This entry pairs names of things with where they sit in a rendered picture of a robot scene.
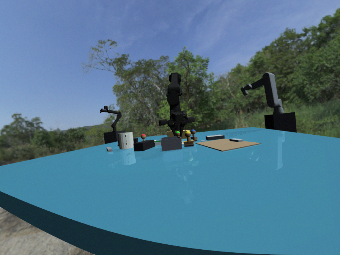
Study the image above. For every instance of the yellow-handled rubber stamp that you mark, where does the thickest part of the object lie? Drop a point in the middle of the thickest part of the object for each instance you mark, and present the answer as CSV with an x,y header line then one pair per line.
x,y
188,143

